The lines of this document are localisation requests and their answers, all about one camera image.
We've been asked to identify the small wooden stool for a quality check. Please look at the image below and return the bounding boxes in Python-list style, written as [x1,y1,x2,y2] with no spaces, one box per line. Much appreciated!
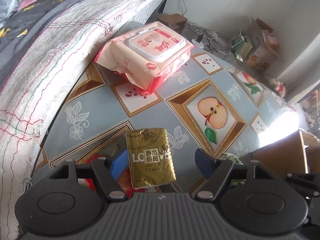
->
[156,13,188,34]

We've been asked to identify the tangle of cables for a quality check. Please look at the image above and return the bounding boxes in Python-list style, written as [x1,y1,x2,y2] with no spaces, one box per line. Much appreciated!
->
[186,22,232,56]

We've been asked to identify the red white plush toy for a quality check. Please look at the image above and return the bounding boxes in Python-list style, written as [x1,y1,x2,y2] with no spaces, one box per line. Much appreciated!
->
[268,78,287,97]

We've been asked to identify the red wet wipes pack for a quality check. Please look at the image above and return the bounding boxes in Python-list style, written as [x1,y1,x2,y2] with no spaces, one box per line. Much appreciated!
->
[94,21,195,96]

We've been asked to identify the brown cardboard box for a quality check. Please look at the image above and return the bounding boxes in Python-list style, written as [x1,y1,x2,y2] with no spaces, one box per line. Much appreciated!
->
[252,129,320,176]

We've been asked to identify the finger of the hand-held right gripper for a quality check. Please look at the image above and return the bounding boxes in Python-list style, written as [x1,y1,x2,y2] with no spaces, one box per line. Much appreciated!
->
[285,172,320,199]

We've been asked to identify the gold tissue pack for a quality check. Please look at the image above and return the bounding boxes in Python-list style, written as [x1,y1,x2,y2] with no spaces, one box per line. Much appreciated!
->
[125,127,177,190]

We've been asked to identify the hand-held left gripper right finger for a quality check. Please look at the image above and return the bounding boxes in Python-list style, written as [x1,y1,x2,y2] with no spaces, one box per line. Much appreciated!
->
[194,148,278,202]

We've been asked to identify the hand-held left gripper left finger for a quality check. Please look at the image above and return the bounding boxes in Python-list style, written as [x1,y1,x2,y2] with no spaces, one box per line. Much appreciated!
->
[49,149,129,202]

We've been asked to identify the green fuzzy cloth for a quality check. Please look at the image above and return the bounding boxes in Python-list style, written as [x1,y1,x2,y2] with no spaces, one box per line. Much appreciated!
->
[219,152,243,166]

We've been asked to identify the printed cardboard box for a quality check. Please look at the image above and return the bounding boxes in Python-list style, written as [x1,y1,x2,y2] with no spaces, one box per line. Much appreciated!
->
[243,17,280,72]

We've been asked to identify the bed with grey sheet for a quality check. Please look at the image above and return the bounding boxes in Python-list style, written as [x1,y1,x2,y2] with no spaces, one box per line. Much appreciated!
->
[0,0,176,231]

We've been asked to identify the green paper bag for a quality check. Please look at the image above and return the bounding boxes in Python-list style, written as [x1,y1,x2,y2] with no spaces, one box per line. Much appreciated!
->
[230,33,253,62]

